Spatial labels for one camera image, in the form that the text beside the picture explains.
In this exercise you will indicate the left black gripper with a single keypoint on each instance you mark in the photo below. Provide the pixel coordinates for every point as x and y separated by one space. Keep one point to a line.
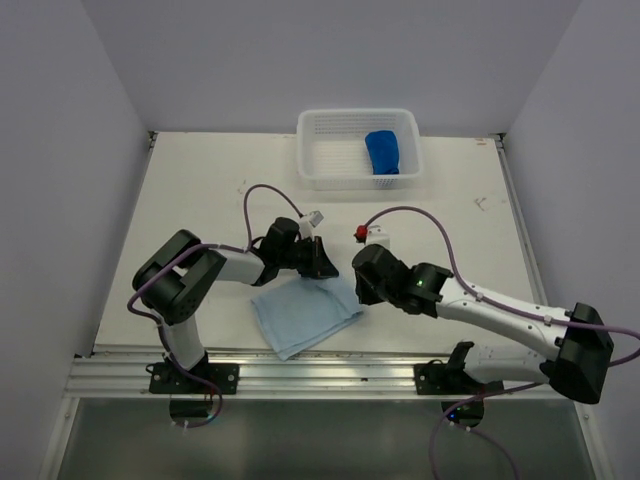
319 264

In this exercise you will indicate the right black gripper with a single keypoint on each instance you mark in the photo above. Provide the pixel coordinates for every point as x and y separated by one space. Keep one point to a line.
365 297

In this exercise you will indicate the light blue towel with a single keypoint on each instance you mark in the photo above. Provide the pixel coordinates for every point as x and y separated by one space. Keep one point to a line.
304 312

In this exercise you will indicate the dark blue towel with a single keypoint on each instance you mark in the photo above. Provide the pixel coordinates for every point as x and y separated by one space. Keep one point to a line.
383 150

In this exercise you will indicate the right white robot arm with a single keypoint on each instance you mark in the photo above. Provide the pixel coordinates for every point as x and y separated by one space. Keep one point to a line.
568 350

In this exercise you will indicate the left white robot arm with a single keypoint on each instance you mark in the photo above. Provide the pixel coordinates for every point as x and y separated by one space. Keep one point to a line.
170 287

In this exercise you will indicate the white perforated plastic basket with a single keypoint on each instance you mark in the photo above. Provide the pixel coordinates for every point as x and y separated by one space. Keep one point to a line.
331 152

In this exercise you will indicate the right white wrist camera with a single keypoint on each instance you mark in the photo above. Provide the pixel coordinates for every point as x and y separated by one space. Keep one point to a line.
377 235

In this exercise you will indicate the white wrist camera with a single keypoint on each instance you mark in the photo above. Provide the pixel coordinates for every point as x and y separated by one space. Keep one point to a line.
377 235
308 222

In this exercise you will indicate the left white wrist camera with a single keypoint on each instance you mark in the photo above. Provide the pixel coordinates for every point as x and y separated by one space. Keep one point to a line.
308 222

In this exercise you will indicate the red cable connector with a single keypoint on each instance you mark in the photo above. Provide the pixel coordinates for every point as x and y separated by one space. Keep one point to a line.
360 233

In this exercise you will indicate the aluminium mounting rail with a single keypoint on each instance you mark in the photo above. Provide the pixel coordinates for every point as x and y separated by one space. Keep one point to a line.
315 375

